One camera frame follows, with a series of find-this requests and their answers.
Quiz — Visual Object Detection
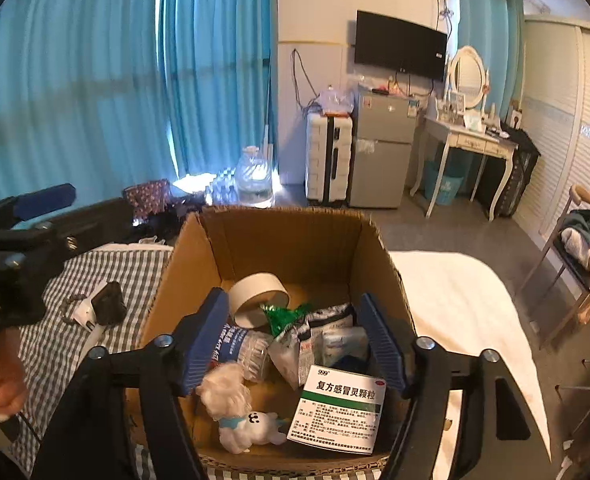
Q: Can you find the white dressing table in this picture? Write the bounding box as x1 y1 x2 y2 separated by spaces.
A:
409 112 520 221

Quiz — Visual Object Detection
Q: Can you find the white tape roll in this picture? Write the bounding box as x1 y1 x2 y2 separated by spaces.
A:
227 272 291 331

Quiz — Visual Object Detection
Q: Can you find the floral bag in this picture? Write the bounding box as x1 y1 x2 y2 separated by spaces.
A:
122 179 172 221

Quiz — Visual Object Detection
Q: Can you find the black television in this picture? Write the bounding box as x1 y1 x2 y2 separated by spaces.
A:
354 10 448 82

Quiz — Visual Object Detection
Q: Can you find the pack of water bottles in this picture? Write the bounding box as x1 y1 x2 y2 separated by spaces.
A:
210 175 238 206

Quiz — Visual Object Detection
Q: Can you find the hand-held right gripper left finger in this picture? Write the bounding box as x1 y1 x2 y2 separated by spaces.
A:
30 287 232 480

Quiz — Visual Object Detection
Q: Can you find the white suitcase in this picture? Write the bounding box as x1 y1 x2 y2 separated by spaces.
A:
305 112 354 206

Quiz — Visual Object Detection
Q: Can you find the white hair dryer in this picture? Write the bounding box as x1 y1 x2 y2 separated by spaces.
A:
62 281 128 356

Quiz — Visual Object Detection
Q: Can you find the white bed sheet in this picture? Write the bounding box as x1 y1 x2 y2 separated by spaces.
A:
390 250 553 480

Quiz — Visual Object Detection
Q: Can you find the white green medicine box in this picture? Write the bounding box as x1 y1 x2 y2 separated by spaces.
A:
286 365 388 457

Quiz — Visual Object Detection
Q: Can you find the clear plastic bag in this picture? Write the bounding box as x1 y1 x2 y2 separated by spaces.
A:
320 87 357 117

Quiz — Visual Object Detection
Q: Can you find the blue waste bin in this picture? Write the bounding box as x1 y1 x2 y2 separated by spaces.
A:
424 160 466 206

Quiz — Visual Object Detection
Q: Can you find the green packet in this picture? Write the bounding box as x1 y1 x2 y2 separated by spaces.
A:
261 302 321 338

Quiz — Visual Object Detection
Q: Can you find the white plush toy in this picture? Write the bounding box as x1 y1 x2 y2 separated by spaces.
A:
196 362 288 456

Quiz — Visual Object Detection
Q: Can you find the crushed plastic bottle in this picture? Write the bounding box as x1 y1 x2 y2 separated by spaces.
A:
207 322 276 381

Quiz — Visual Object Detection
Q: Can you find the grey fridge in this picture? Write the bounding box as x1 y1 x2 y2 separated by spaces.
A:
347 84 418 209

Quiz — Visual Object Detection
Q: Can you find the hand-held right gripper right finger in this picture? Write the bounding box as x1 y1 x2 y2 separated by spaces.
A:
359 292 553 480

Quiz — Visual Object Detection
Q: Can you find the pile of clothes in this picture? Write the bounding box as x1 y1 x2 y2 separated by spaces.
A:
560 209 590 326

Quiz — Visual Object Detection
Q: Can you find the black bag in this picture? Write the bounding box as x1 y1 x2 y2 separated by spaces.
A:
475 127 543 220

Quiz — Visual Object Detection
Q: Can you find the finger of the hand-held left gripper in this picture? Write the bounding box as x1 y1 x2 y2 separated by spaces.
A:
25 198 137 266
0 183 77 233

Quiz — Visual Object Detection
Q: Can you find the white oval mirror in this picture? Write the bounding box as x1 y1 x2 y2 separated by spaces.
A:
447 45 490 111

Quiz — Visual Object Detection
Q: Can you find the white wardrobe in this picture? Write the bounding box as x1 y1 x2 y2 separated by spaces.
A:
520 15 590 261

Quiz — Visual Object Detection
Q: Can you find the clear water jug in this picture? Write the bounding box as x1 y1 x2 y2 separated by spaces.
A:
234 146 275 207

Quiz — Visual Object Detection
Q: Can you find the cardboard box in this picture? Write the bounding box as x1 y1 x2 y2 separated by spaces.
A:
125 205 418 476

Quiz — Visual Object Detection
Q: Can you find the wooden metal chair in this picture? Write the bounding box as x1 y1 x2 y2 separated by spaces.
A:
517 184 590 351

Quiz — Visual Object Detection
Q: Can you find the blue curtain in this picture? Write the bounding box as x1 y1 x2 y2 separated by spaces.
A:
452 0 526 116
0 0 178 206
157 0 279 196

